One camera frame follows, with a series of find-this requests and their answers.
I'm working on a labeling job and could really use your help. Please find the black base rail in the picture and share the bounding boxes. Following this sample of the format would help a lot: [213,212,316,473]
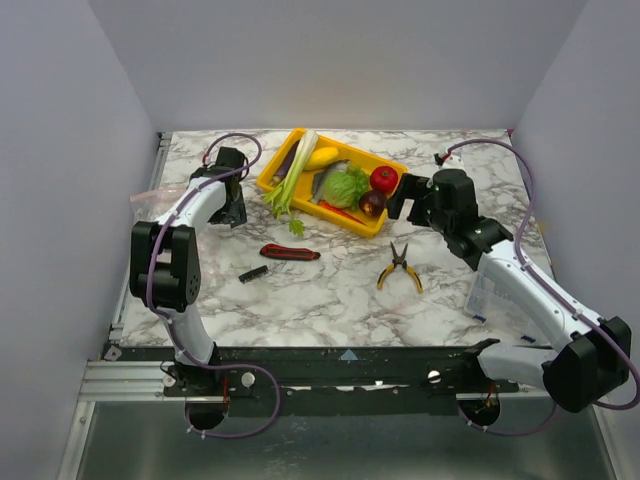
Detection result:
[102,343,519,418]

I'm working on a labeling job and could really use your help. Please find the orange carrot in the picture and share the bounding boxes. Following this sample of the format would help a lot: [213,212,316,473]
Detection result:
[319,202,365,225]

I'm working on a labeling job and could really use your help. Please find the yellow plastic tray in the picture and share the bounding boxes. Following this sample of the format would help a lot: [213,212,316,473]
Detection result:
[257,128,408,238]

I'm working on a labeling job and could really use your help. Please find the green grape bunch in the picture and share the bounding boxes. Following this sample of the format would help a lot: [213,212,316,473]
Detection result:
[347,165,370,200]

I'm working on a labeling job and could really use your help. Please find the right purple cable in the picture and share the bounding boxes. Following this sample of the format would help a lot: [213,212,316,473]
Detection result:
[433,138,640,436]

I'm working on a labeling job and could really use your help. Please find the black bit holder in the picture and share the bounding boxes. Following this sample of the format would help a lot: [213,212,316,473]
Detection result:
[238,265,269,284]

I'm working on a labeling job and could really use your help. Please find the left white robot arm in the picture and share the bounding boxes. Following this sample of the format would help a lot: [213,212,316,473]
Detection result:
[129,147,248,395]

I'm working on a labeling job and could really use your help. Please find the purple cable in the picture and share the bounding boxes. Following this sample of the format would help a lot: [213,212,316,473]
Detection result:
[433,138,640,436]
[142,131,282,440]

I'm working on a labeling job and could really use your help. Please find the clear zip top bag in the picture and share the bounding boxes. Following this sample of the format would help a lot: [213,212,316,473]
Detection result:
[129,187,185,221]

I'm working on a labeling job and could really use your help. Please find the red black utility knife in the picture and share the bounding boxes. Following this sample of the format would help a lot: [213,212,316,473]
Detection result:
[259,243,321,261]

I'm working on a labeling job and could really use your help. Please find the red tomato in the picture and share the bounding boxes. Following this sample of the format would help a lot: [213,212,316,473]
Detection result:
[369,166,399,194]

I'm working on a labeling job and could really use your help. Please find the aluminium extrusion frame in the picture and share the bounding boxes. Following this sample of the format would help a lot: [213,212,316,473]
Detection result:
[54,132,226,480]

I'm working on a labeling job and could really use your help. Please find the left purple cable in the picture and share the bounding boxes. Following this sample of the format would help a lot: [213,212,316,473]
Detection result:
[142,131,282,440]

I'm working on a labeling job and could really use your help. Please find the yellow handled pliers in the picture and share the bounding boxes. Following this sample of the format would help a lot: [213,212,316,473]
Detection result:
[376,241,425,294]

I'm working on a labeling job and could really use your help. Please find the small clear plastic bag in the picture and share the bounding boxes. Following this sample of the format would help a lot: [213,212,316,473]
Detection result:
[464,273,509,323]

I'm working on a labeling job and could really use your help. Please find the yellow squash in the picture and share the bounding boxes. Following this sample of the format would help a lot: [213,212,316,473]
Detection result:
[304,147,339,171]

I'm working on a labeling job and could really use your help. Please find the green cabbage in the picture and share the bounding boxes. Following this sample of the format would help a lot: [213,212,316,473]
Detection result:
[323,172,359,209]

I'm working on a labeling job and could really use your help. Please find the purple eggplant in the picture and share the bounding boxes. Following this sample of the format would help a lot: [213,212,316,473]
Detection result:
[270,140,299,186]

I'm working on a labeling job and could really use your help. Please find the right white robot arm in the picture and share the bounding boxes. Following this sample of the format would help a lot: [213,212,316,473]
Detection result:
[387,169,638,413]

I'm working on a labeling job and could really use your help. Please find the green celery stalk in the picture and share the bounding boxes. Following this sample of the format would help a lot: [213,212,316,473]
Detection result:
[263,130,319,236]

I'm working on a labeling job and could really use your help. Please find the dark red apple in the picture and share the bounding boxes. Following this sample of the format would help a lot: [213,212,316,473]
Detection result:
[359,190,387,218]

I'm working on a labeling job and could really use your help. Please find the grey toy fish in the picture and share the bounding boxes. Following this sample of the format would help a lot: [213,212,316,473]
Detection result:
[310,160,350,204]

